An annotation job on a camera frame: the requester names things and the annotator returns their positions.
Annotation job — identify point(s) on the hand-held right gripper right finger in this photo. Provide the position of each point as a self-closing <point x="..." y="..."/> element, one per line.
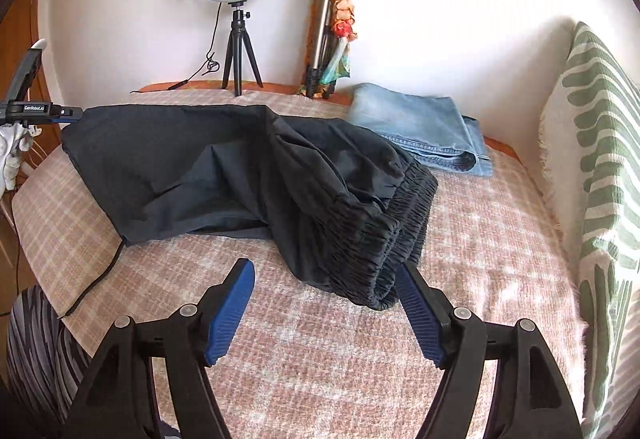
<point x="417" y="314"/>

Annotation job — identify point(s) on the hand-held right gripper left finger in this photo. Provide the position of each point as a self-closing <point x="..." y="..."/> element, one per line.
<point x="231" y="314"/>

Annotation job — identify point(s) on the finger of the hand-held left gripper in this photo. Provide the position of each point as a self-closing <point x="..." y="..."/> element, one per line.
<point x="70" y="113"/>

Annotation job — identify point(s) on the black pants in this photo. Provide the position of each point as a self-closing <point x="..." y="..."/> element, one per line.
<point x="225" y="179"/>

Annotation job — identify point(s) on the person's left hand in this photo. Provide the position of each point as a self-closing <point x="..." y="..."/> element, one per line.
<point x="12" y="151"/>

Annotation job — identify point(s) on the pink plaid blanket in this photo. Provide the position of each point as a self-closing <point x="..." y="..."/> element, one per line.
<point x="310" y="369"/>

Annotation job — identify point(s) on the black tripod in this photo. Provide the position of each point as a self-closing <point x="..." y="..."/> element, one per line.
<point x="240" y="49"/>

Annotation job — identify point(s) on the folded light blue jeans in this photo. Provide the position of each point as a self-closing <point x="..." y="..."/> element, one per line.
<point x="420" y="124"/>

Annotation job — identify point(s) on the person's striped clothing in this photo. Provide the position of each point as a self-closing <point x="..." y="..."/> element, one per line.
<point x="40" y="349"/>

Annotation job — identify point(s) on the green leaf patterned cushion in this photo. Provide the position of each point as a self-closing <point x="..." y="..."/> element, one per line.
<point x="600" y="159"/>

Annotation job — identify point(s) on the silver tripod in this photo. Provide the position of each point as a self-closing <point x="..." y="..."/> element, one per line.
<point x="316" y="34"/>

